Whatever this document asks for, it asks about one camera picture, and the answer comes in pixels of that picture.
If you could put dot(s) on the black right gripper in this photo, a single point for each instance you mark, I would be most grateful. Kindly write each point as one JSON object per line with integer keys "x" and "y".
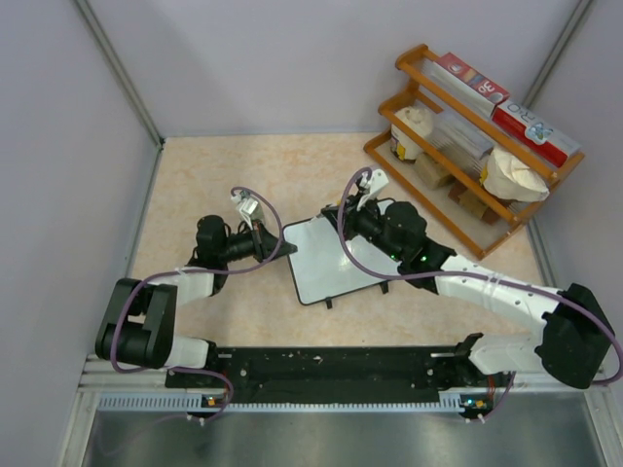
{"x": 352, "y": 215}

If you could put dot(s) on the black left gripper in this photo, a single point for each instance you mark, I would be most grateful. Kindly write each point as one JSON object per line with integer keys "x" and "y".
{"x": 264, "y": 243}

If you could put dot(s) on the white whiteboard black frame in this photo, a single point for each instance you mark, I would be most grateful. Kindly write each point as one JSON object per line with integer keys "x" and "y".
{"x": 320, "y": 269}

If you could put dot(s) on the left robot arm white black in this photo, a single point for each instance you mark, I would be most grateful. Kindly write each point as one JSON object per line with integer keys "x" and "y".
{"x": 137, "y": 330}

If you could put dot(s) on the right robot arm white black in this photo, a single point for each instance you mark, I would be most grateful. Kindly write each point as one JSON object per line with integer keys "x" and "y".
{"x": 567, "y": 334}

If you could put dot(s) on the tan sponge block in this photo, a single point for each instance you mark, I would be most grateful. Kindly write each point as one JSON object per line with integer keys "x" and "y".
{"x": 433, "y": 174}

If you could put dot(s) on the brown block on shelf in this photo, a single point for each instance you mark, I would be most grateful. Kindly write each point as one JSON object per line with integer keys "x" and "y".
{"x": 469, "y": 202}

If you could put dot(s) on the orange wooden shelf rack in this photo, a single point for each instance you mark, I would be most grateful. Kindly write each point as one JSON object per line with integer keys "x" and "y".
{"x": 480, "y": 163}

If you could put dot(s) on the grey white box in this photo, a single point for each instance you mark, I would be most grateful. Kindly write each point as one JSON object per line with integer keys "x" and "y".
{"x": 452, "y": 132}

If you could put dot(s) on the white cup paper cover right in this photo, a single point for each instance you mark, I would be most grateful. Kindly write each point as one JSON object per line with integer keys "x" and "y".
{"x": 506, "y": 177}

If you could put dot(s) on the red white foil box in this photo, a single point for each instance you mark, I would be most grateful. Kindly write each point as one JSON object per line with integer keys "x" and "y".
{"x": 480, "y": 93}

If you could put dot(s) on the red white wrap box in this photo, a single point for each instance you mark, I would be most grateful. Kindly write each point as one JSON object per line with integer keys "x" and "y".
{"x": 539, "y": 136}

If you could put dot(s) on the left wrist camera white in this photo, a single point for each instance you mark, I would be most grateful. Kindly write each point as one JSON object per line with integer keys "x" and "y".
{"x": 248, "y": 207}

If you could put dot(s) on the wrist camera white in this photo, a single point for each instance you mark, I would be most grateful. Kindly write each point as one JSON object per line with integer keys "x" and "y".
{"x": 248, "y": 207}
{"x": 370, "y": 186}

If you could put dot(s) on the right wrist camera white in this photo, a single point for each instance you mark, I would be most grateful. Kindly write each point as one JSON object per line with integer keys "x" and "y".
{"x": 370, "y": 186}

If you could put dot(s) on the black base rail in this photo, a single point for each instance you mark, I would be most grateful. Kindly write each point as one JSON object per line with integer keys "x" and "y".
{"x": 336, "y": 375}

